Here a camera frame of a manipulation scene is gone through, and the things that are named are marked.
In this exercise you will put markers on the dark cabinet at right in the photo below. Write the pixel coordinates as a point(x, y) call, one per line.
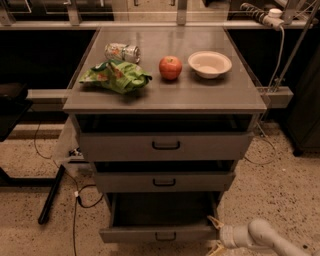
point(303, 116)

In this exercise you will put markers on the grey top drawer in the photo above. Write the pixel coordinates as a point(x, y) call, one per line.
point(162, 138)

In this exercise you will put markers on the crushed soda can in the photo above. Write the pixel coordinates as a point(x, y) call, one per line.
point(124, 52)

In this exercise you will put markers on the grey metal rail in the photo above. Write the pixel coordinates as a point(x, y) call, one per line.
point(278, 99)

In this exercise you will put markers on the black desk frame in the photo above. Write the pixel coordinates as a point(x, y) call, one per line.
point(14, 104)

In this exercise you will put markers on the white paper bowl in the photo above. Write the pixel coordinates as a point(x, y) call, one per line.
point(209, 64)

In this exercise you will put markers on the white power strip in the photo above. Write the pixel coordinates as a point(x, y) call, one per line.
point(261, 16)

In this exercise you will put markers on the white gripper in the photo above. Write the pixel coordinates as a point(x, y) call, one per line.
point(227, 235)

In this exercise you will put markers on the red apple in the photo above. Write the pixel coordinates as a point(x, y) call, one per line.
point(170, 67)

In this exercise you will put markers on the grey drawer cabinet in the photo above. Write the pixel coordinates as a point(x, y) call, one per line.
point(231, 95)

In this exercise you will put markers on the green chip bag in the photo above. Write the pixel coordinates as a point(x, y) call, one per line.
point(118, 76)

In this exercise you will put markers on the grey bottom drawer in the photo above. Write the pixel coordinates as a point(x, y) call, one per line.
point(160, 217)

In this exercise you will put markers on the grey drawer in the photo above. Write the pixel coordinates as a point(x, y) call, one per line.
point(160, 217)
point(164, 176)
point(162, 138)

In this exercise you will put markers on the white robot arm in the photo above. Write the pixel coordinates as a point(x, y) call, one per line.
point(257, 235)

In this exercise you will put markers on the grey middle drawer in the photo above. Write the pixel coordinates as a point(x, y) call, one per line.
point(164, 176)

